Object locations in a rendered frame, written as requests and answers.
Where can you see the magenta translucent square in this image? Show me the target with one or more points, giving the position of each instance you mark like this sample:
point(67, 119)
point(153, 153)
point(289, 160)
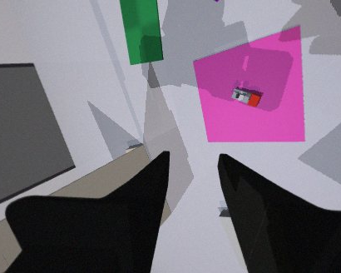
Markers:
point(270, 67)

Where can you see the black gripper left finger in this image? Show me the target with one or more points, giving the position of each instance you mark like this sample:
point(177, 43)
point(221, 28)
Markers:
point(127, 220)

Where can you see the beige panel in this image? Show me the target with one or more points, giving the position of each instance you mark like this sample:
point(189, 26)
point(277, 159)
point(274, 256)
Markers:
point(96, 184)

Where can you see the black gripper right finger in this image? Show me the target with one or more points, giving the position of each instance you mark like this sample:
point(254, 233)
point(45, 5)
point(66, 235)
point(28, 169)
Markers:
point(278, 232)

